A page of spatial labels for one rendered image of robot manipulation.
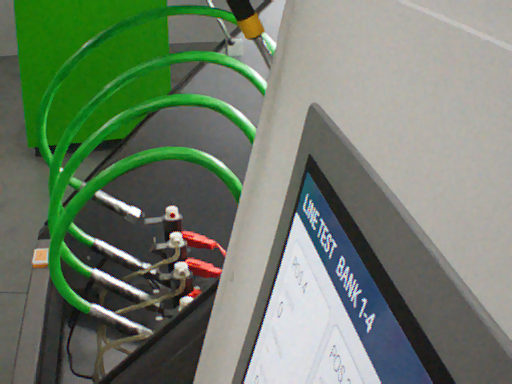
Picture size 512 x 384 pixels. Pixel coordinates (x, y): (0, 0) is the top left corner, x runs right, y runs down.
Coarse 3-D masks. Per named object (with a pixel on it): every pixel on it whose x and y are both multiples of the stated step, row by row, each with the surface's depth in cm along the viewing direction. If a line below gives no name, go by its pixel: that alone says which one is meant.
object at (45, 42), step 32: (32, 0) 396; (64, 0) 399; (96, 0) 402; (128, 0) 405; (160, 0) 407; (32, 32) 404; (64, 32) 407; (96, 32) 410; (128, 32) 413; (160, 32) 415; (32, 64) 412; (96, 64) 418; (128, 64) 421; (32, 96) 421; (64, 96) 424; (128, 96) 429; (32, 128) 429; (64, 128) 432; (96, 128) 435; (128, 128) 438
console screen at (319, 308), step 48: (336, 144) 38; (288, 192) 46; (336, 192) 37; (384, 192) 31; (288, 240) 44; (336, 240) 35; (384, 240) 30; (288, 288) 42; (336, 288) 34; (384, 288) 29; (432, 288) 25; (288, 336) 40; (336, 336) 33; (384, 336) 28; (432, 336) 24; (480, 336) 21
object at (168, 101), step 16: (160, 96) 77; (176, 96) 76; (192, 96) 76; (128, 112) 76; (144, 112) 76; (224, 112) 77; (112, 128) 77; (240, 128) 79; (96, 144) 77; (80, 160) 78; (64, 176) 78; (64, 192) 79; (48, 224) 81; (64, 256) 82; (80, 272) 83; (96, 272) 84; (112, 288) 84; (128, 288) 85
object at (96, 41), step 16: (144, 16) 88; (160, 16) 88; (208, 16) 89; (224, 16) 89; (112, 32) 88; (80, 48) 89; (272, 48) 91; (64, 64) 90; (48, 96) 91; (48, 160) 94
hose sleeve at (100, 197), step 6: (78, 192) 97; (102, 192) 98; (90, 198) 97; (96, 198) 97; (102, 198) 97; (108, 198) 98; (114, 198) 98; (102, 204) 98; (108, 204) 98; (114, 204) 98; (120, 204) 98; (126, 204) 99; (114, 210) 98; (120, 210) 98; (126, 210) 98
